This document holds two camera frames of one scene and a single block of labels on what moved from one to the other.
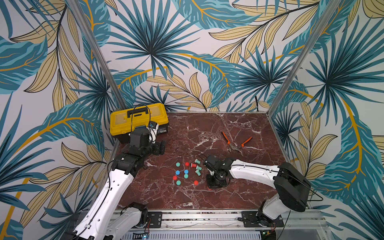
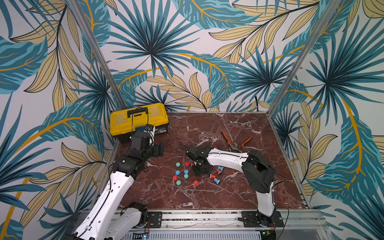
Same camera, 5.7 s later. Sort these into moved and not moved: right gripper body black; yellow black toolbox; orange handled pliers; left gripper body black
Moved: right gripper body black
Not moved: yellow black toolbox; left gripper body black; orange handled pliers
